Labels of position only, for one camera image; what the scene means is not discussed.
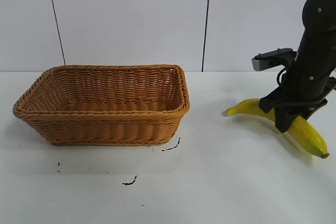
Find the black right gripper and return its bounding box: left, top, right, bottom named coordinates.
left=259, top=52, right=336, bottom=134

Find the yellow banana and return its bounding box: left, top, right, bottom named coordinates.
left=227, top=98, right=330, bottom=159

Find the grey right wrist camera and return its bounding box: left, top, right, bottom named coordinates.
left=251, top=48, right=298, bottom=72

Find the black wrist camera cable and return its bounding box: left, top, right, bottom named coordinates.
left=276, top=66, right=289, bottom=86

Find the brown woven wicker basket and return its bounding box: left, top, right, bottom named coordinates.
left=12, top=63, right=191, bottom=146

